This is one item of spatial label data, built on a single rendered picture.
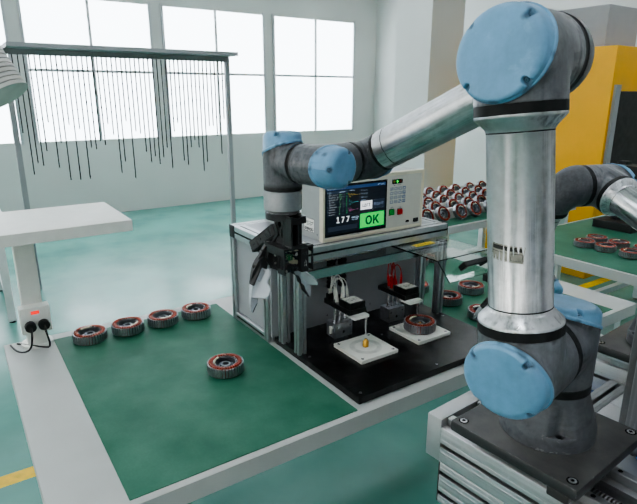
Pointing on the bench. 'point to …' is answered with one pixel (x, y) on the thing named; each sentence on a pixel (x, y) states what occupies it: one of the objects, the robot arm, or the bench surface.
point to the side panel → (240, 261)
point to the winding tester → (412, 208)
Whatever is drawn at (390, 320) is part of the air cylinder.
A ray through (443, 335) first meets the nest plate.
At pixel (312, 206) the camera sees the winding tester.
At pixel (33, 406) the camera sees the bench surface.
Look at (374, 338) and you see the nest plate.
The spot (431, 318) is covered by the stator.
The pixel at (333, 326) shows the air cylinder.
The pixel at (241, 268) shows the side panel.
